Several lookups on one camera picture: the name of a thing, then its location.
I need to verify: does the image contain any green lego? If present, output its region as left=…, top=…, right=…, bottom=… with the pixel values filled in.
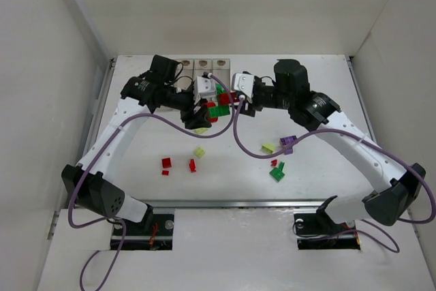
left=215, top=83, right=225, bottom=95
left=208, top=105, right=230, bottom=118

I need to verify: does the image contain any red lego piece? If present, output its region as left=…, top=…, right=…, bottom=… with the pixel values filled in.
left=202, top=101, right=220, bottom=123

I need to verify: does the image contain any red round lego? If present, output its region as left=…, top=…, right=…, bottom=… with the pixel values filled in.
left=217, top=92, right=239, bottom=106

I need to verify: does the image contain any green lego top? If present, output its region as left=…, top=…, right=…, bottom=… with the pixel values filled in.
left=215, top=83, right=225, bottom=95

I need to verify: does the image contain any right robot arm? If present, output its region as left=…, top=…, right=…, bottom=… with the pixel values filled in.
left=232, top=59, right=425, bottom=226

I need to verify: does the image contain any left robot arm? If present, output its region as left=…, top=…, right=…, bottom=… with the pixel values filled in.
left=61, top=55, right=216, bottom=228

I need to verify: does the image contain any yellow lego upper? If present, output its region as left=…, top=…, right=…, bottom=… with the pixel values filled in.
left=194, top=127, right=208, bottom=134

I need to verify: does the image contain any yellow lego lower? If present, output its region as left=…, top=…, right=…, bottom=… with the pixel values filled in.
left=193, top=147, right=206, bottom=159

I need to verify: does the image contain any red tall lego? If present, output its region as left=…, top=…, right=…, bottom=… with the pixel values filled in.
left=189, top=158, right=197, bottom=173

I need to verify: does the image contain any purple lego stack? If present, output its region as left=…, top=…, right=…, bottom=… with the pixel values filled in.
left=279, top=135, right=298, bottom=155

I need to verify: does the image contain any yellow sloped lego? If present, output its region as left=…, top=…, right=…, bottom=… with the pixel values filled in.
left=261, top=143, right=276, bottom=155

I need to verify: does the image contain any red square lego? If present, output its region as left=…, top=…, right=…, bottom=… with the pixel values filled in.
left=161, top=157, right=172, bottom=169

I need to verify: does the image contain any green lego plate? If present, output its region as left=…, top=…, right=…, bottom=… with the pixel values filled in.
left=269, top=162, right=285, bottom=182

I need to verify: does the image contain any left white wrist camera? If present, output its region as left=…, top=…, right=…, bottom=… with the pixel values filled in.
left=193, top=76, right=217, bottom=104

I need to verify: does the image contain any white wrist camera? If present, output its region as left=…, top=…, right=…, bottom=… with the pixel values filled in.
left=231, top=72, right=255, bottom=103
left=193, top=76, right=217, bottom=104

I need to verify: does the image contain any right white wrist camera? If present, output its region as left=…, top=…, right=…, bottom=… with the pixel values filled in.
left=231, top=72, right=255, bottom=103

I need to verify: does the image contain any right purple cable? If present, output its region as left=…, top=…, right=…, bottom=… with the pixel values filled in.
left=232, top=97, right=436, bottom=254

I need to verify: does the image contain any aluminium rail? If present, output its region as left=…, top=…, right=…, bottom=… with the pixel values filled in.
left=144, top=200, right=324, bottom=209

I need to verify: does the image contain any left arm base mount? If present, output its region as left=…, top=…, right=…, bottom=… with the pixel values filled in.
left=110, top=208, right=175, bottom=251

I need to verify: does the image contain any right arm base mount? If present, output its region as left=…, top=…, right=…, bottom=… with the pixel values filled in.
left=292, top=213, right=360, bottom=250

